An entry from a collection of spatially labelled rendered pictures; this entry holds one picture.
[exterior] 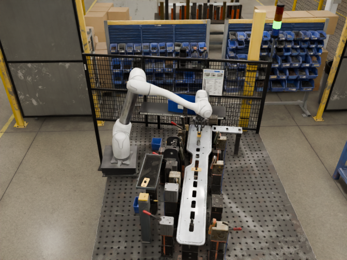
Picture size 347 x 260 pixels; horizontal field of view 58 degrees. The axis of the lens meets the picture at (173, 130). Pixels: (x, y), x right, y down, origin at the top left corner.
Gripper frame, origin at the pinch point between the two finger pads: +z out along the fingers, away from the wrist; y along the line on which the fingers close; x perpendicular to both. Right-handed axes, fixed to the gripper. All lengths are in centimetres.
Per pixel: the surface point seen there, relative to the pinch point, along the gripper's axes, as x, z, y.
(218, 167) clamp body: -43.4, 5.3, 18.1
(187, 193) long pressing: -75, 6, -5
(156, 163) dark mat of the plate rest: -61, -10, -30
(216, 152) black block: -21.2, 7.4, 16.6
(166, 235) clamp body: -109, 12, -16
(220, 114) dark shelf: 36.3, 3.5, 20.4
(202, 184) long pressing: -64, 6, 5
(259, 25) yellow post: 58, -82, 48
